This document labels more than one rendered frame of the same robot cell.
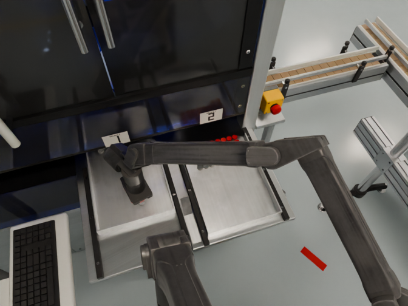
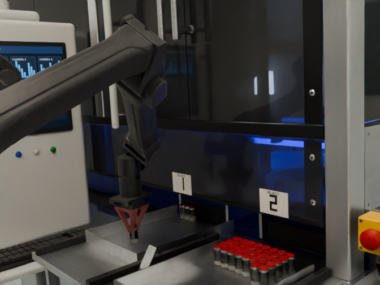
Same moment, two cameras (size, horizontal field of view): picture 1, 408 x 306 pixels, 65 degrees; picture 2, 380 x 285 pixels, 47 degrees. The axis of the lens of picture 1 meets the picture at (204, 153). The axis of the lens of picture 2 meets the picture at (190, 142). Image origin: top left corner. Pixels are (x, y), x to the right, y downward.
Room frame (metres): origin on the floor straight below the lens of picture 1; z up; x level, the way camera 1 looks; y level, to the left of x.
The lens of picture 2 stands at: (0.17, -0.88, 1.31)
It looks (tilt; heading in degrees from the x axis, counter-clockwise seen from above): 8 degrees down; 68
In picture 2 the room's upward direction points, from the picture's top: 3 degrees counter-clockwise
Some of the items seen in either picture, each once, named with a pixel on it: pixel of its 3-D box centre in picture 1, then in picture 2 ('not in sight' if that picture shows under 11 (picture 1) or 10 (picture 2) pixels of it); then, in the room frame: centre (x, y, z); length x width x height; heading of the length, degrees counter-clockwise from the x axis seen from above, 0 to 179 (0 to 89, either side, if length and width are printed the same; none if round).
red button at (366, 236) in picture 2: (275, 108); (371, 238); (0.79, -0.26, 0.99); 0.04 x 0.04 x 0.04; 19
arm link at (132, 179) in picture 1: (131, 172); (130, 164); (0.44, 0.21, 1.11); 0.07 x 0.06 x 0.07; 47
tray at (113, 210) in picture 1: (127, 178); (160, 230); (0.53, 0.27, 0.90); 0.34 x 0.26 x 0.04; 19
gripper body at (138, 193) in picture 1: (135, 183); (130, 188); (0.44, 0.21, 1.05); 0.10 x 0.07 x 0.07; 33
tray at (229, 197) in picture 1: (228, 180); (215, 280); (0.53, -0.09, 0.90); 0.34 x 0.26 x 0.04; 18
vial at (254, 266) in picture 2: not in sight; (255, 274); (0.61, -0.12, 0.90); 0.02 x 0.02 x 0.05
